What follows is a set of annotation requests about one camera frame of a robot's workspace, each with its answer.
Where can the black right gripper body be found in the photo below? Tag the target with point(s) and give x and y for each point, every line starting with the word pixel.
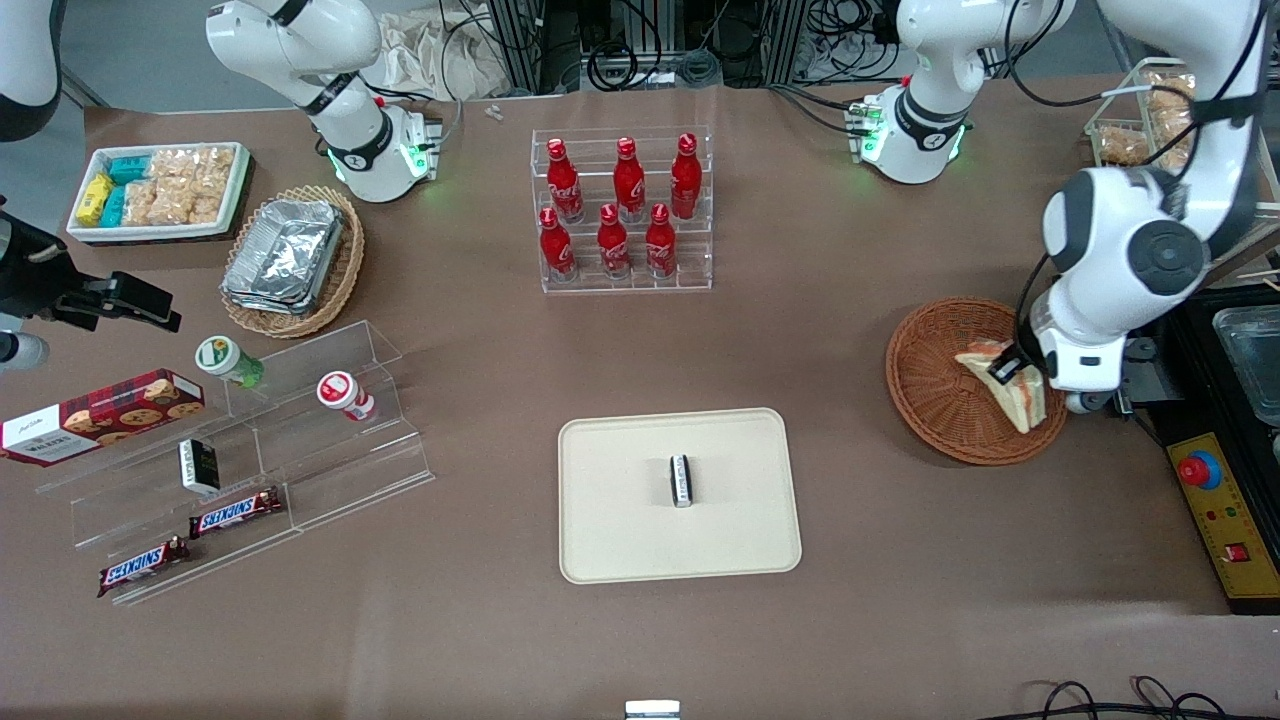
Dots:
pixel 32 272

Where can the triangle sandwich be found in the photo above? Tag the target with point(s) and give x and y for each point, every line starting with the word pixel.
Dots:
pixel 1025 405

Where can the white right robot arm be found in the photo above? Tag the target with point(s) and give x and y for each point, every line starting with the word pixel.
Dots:
pixel 360 150

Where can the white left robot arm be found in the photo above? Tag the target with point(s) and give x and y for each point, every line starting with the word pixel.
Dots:
pixel 1120 250

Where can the brown round wicker basket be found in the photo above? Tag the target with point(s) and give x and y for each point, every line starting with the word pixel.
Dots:
pixel 930 390

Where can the aluminium foil tray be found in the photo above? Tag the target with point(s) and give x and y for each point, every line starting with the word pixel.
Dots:
pixel 285 250

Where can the foil trays in basket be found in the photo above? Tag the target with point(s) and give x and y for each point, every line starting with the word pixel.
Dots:
pixel 345 270

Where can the beige plastic tray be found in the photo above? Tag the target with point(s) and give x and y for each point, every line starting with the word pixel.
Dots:
pixel 620 520

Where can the white rectangular snack container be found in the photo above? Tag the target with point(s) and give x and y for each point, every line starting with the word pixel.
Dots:
pixel 80 232

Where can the teal snack packet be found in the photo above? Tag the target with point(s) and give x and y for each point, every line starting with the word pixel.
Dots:
pixel 113 207
pixel 128 170

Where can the clear bag of rice crackers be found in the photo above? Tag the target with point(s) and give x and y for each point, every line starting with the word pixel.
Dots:
pixel 140 203
pixel 175 165
pixel 215 185
pixel 170 205

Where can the yellow snack packet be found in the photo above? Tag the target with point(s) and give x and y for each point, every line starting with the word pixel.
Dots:
pixel 95 200

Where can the red tartan cookie box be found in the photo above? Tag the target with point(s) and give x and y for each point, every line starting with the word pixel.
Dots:
pixel 100 415

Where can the red emergency stop button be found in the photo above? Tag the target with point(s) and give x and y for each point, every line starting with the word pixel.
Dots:
pixel 1198 470

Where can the clear glass container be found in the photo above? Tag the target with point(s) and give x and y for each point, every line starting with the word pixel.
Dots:
pixel 1250 360

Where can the small black white box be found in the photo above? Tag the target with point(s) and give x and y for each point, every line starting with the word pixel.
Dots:
pixel 200 467

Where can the yellow control panel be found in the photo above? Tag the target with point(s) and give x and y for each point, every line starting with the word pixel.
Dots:
pixel 1235 520

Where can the clear bag of fried snacks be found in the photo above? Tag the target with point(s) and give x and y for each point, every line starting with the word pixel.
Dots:
pixel 1125 148
pixel 1170 95

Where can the Snickers chocolate bar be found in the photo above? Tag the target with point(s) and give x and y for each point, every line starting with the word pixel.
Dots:
pixel 143 567
pixel 235 513

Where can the clear acrylic step shelf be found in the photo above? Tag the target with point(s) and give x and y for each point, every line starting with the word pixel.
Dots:
pixel 340 470

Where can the clear acrylic bottle rack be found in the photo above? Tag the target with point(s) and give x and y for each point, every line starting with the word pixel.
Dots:
pixel 700 270

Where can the small black white pack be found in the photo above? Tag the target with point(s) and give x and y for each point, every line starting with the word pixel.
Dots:
pixel 681 482

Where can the red cola bottle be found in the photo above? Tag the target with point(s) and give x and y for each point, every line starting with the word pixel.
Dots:
pixel 557 250
pixel 660 248
pixel 565 185
pixel 613 248
pixel 629 185
pixel 686 180

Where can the crumpled beige paper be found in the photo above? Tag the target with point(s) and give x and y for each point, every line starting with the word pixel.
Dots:
pixel 420 60

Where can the silver white device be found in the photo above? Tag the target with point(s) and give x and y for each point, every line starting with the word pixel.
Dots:
pixel 652 711

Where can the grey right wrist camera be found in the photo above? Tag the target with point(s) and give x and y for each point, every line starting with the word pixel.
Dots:
pixel 20 352

